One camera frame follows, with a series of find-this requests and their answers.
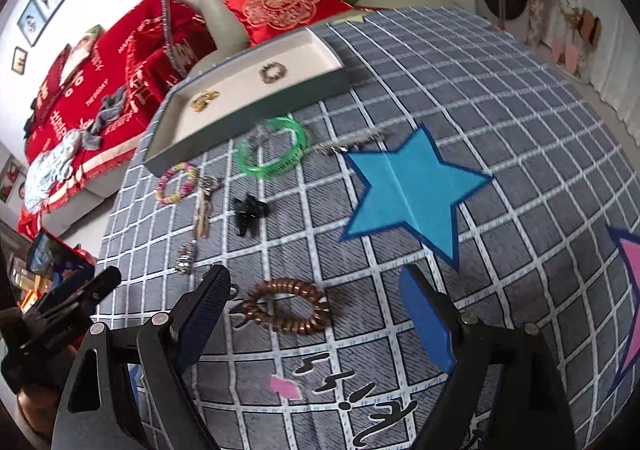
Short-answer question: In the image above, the yellow star sticker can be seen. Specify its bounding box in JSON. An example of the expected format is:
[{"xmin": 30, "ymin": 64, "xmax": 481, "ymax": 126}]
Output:
[{"xmin": 330, "ymin": 11, "xmax": 364, "ymax": 25}]

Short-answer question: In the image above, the brown spiral hair tie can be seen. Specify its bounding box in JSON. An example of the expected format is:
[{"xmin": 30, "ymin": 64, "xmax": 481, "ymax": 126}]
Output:
[{"xmin": 230, "ymin": 277, "xmax": 333, "ymax": 336}]

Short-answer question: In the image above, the gold tassel keychain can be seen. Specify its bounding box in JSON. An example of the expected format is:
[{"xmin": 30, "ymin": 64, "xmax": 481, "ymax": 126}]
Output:
[{"xmin": 194, "ymin": 176, "xmax": 222, "ymax": 239}]

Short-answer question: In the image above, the large framed picture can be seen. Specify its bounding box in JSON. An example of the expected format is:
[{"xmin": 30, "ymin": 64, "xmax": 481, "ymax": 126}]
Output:
[{"xmin": 17, "ymin": 0, "xmax": 65, "ymax": 46}]

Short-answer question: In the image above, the blue star sticker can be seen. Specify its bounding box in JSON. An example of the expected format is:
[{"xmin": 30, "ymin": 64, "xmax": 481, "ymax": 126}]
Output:
[{"xmin": 341, "ymin": 125, "xmax": 492, "ymax": 269}]

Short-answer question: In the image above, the teal jewelry tray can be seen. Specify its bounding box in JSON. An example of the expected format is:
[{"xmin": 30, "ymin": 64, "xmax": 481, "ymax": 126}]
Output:
[{"xmin": 140, "ymin": 28, "xmax": 349, "ymax": 177}]

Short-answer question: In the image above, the green bangle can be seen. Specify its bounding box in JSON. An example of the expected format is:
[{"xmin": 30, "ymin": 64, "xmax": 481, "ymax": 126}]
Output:
[{"xmin": 235, "ymin": 117, "xmax": 310, "ymax": 180}]

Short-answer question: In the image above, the red embroidered cushion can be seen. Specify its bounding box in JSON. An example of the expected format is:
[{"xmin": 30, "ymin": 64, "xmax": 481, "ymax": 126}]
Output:
[{"xmin": 224, "ymin": 0, "xmax": 352, "ymax": 46}]

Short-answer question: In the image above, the pink paper sticker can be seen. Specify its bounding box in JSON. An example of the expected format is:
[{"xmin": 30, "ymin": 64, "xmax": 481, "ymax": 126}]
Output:
[{"xmin": 269, "ymin": 374, "xmax": 303, "ymax": 401}]

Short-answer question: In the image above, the white patterned cloth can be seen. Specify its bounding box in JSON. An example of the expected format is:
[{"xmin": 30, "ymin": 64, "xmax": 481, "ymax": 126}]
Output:
[{"xmin": 24, "ymin": 129, "xmax": 84, "ymax": 214}]

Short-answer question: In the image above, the pink star sticker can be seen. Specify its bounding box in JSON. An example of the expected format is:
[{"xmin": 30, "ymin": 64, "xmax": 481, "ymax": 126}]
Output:
[{"xmin": 605, "ymin": 224, "xmax": 640, "ymax": 394}]

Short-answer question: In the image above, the black hair claw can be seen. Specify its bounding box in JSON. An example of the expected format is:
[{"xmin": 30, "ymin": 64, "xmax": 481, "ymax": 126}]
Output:
[{"xmin": 232, "ymin": 194, "xmax": 270, "ymax": 237}]

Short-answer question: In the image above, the grey cloth on sofa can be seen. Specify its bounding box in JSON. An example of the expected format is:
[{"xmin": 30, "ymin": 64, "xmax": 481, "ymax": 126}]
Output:
[{"xmin": 81, "ymin": 86, "xmax": 126, "ymax": 151}]

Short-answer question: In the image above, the grey checked tablecloth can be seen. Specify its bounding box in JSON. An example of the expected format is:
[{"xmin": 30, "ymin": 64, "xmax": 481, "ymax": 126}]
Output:
[{"xmin": 98, "ymin": 7, "xmax": 639, "ymax": 449}]

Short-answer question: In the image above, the red sofa blanket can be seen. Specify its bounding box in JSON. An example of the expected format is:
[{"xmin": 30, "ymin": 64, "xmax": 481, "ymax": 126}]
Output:
[{"xmin": 16, "ymin": 0, "xmax": 217, "ymax": 241}]

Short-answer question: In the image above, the silver hair clip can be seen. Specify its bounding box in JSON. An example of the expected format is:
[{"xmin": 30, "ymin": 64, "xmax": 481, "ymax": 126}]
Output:
[{"xmin": 309, "ymin": 128, "xmax": 386, "ymax": 156}]

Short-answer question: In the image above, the silver heart pendant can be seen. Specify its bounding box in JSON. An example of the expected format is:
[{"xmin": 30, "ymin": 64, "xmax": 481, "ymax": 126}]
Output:
[{"xmin": 175, "ymin": 239, "xmax": 198, "ymax": 275}]

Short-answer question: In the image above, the pink yellow bead bracelet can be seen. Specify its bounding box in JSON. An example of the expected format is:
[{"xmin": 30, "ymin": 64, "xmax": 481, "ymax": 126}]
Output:
[{"xmin": 154, "ymin": 161, "xmax": 201, "ymax": 206}]

